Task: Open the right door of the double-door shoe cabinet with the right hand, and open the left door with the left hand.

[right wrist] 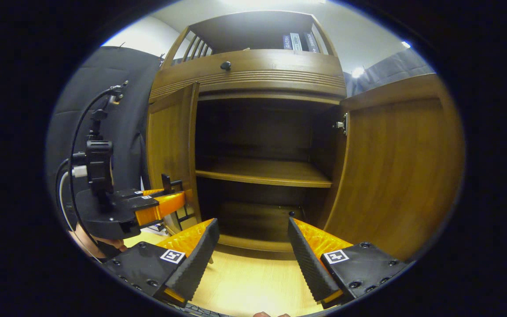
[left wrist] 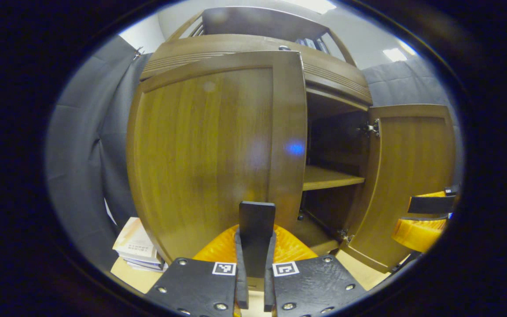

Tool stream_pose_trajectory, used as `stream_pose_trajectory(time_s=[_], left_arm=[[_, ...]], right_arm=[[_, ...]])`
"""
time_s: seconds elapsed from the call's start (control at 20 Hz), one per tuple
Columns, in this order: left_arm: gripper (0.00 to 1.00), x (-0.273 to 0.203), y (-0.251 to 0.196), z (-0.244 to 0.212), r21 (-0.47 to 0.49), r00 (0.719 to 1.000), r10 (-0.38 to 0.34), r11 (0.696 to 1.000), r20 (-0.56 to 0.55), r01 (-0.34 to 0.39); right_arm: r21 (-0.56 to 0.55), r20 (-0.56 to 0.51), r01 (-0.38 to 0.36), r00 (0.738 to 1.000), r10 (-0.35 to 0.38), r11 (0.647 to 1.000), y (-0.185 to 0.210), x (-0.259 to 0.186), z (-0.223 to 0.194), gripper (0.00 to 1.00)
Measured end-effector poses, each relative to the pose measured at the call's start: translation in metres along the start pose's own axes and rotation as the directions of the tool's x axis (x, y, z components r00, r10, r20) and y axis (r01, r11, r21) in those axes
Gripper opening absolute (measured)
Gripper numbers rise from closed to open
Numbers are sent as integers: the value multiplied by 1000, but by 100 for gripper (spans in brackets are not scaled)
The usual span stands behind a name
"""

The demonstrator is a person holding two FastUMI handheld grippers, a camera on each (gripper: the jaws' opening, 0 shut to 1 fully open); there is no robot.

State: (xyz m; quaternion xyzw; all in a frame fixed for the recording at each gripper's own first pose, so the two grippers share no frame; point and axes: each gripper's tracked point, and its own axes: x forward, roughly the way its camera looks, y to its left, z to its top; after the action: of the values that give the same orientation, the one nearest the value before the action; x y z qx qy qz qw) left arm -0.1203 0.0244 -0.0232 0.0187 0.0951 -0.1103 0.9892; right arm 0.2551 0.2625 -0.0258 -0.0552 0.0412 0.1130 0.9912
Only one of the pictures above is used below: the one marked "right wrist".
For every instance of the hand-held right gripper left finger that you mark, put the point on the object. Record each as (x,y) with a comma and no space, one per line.
(198,264)

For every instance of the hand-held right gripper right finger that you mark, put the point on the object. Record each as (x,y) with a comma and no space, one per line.
(308,264)

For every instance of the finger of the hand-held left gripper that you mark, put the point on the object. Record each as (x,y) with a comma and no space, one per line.
(154,192)
(165,204)

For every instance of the wooden shoe cabinet door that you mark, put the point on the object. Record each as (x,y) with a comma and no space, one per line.
(170,145)
(394,176)

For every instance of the wooden double-door shoe cabinet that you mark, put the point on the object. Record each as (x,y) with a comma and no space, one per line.
(262,127)

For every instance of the wooden inner cabinet shelf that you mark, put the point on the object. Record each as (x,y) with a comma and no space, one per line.
(266,171)

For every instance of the metal door hinge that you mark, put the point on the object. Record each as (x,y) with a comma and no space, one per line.
(341,124)

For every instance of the wooden cabinet drawer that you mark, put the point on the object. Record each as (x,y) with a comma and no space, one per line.
(280,66)

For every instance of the round black drawer knob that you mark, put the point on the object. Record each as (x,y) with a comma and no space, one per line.
(225,66)

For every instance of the blue book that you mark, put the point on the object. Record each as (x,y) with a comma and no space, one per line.
(287,42)

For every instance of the grey book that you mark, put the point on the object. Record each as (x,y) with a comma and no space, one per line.
(296,41)

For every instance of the dark book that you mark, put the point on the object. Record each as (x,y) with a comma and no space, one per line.
(310,42)

